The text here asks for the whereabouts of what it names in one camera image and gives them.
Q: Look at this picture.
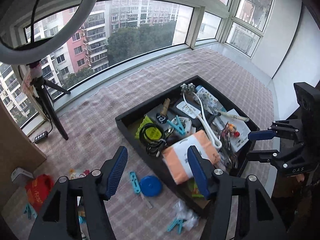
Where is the black power strip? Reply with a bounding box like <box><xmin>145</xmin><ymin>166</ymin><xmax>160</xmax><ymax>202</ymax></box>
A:
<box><xmin>34</xmin><ymin>131</ymin><xmax>49</xmax><ymax>144</ymax></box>

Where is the black coiled cable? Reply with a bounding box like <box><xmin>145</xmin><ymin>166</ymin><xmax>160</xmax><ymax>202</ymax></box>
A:
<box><xmin>138</xmin><ymin>123</ymin><xmax>168</xmax><ymax>158</ymax></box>

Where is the grey white box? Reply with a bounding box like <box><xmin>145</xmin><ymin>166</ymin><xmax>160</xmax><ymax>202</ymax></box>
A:
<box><xmin>11</xmin><ymin>167</ymin><xmax>34</xmax><ymax>187</ymax></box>

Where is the orange white tissue pack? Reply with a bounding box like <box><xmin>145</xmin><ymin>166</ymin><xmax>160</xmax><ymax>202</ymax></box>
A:
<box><xmin>162</xmin><ymin>129</ymin><xmax>221</xmax><ymax>185</ymax></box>

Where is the black pouch white label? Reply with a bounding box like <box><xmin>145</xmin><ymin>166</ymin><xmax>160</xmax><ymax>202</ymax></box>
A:
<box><xmin>169</xmin><ymin>98</ymin><xmax>202</xmax><ymax>128</ymax></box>

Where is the wooden clothespin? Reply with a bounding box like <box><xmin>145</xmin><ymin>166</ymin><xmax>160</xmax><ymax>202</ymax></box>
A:
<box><xmin>160</xmin><ymin>98</ymin><xmax>170</xmax><ymax>116</ymax></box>

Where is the red plastic bag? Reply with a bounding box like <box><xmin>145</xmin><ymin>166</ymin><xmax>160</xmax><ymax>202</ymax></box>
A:
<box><xmin>24</xmin><ymin>174</ymin><xmax>54</xmax><ymax>213</ymax></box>

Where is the white tape roll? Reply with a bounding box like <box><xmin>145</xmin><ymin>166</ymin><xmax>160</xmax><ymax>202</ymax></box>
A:
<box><xmin>172</xmin><ymin>116</ymin><xmax>192</xmax><ymax>134</ymax></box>

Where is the black tripod stand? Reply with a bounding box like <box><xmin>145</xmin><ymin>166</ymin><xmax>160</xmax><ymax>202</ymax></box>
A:
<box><xmin>27</xmin><ymin>60</ymin><xmax>71</xmax><ymax>140</ymax></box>

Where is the white paper booklet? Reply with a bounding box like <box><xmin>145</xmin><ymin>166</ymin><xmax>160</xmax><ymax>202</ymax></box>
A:
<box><xmin>213</xmin><ymin>109</ymin><xmax>251</xmax><ymax>153</ymax></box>

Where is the ring light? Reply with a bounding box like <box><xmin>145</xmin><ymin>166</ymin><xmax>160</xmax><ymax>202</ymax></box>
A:
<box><xmin>1</xmin><ymin>0</ymin><xmax>97</xmax><ymax>65</ymax></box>

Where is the blue tape measure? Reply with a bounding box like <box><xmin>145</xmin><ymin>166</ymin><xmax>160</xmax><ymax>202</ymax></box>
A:
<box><xmin>139</xmin><ymin>176</ymin><xmax>163</xmax><ymax>197</ymax></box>

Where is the black storage tray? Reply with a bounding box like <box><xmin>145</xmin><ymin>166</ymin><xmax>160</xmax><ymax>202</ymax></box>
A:
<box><xmin>116</xmin><ymin>75</ymin><xmax>246</xmax><ymax>218</ymax></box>

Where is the teal clothespin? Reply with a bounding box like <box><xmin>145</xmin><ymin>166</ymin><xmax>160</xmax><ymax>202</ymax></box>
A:
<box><xmin>167</xmin><ymin>115</ymin><xmax>186</xmax><ymax>136</ymax></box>

